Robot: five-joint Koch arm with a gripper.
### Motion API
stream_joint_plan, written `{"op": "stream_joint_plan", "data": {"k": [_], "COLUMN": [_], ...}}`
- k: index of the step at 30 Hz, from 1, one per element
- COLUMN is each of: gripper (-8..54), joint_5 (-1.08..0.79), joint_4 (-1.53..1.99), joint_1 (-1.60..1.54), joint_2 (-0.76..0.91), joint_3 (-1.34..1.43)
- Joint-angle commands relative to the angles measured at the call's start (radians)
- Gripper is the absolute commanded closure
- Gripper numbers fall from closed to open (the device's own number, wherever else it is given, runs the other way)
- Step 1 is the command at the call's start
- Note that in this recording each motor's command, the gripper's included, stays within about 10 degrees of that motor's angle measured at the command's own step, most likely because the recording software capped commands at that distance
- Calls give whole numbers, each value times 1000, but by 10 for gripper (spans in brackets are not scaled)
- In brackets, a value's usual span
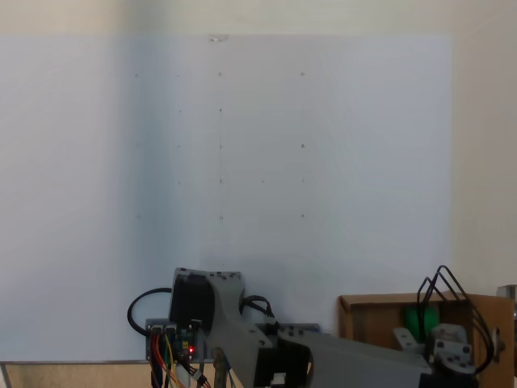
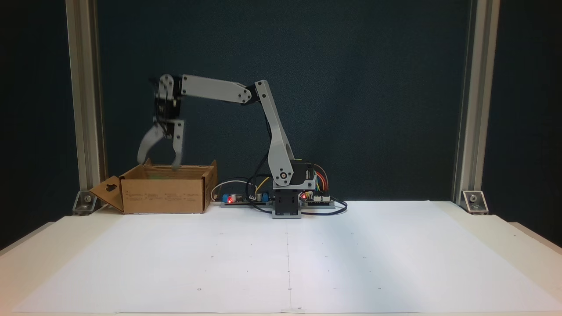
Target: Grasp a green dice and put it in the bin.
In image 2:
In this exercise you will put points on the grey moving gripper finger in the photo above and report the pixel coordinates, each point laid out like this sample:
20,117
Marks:
147,145

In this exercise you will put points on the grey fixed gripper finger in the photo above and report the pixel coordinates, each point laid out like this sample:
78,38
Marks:
178,149

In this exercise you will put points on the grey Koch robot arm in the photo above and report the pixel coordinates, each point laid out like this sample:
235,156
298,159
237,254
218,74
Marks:
276,131

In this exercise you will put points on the open cardboard box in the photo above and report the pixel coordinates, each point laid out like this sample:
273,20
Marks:
162,197

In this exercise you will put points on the blue circuit board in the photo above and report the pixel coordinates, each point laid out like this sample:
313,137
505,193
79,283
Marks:
239,199

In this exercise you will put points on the aluminium frame post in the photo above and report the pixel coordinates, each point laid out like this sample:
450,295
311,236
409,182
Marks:
85,87
476,87

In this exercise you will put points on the metal corner bracket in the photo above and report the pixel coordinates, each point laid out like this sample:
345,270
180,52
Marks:
85,202
474,202

